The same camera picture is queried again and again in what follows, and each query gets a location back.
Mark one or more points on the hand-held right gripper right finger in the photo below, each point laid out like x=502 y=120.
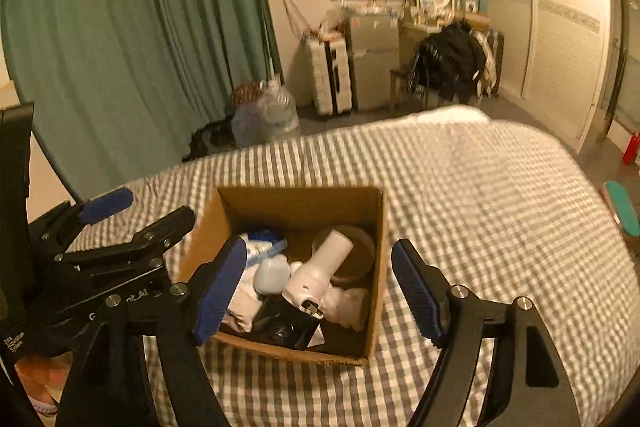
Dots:
x=415 y=289

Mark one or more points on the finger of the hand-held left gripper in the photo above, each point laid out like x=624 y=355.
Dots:
x=105 y=206
x=165 y=227

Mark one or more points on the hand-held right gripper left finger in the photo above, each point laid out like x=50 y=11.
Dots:
x=220 y=294

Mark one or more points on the white earbuds case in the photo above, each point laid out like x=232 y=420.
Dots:
x=272 y=274

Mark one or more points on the blue and white packet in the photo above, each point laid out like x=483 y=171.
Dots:
x=262 y=247

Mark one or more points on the tape roll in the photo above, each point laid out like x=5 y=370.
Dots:
x=360 y=257

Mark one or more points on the black pouch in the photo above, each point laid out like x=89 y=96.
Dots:
x=280 y=324

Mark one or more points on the white textured cloth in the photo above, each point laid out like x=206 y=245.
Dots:
x=345 y=307

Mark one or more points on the cardboard box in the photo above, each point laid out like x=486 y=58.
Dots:
x=300 y=207

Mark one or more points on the person's left hand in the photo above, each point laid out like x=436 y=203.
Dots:
x=42 y=377

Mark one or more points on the checked blanket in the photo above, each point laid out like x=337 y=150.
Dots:
x=500 y=207

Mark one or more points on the clear water jug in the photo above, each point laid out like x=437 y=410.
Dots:
x=270 y=117

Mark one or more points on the brown patterned bag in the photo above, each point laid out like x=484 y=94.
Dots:
x=245 y=93

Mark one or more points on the wide green curtain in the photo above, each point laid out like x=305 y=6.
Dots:
x=125 y=32

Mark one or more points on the white suitcase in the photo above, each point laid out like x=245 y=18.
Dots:
x=320 y=77

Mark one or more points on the teal stool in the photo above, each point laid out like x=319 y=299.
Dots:
x=625 y=209

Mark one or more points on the grey small fridge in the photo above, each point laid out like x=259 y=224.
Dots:
x=372 y=67

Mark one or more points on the black jacket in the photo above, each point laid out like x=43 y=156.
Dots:
x=450 y=57

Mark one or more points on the dressing table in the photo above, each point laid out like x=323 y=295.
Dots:
x=412 y=37

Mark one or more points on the red fire extinguisher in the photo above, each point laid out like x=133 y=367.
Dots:
x=631 y=149

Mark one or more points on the clear plastic bag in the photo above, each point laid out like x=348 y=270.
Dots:
x=336 y=14

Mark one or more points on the white slatted wardrobe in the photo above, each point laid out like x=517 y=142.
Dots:
x=560 y=32

